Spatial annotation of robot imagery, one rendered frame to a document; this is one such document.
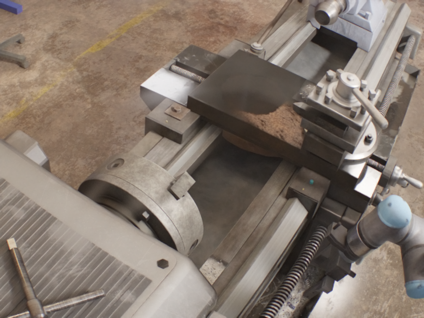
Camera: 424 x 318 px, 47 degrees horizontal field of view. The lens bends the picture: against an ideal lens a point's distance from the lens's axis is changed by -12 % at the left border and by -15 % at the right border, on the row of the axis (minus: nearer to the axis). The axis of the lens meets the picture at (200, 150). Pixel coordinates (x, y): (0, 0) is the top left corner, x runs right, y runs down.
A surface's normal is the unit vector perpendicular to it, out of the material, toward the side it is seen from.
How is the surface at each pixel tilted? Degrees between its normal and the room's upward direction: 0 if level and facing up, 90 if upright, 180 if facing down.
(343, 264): 25
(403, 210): 19
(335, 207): 0
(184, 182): 33
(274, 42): 0
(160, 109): 0
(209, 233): 11
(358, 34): 90
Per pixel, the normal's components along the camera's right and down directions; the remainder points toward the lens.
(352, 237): -0.86, -0.17
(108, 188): -0.52, 0.57
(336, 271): -0.31, 0.56
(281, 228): 0.57, -0.33
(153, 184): 0.33, -0.55
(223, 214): 0.04, -0.66
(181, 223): 0.75, -0.04
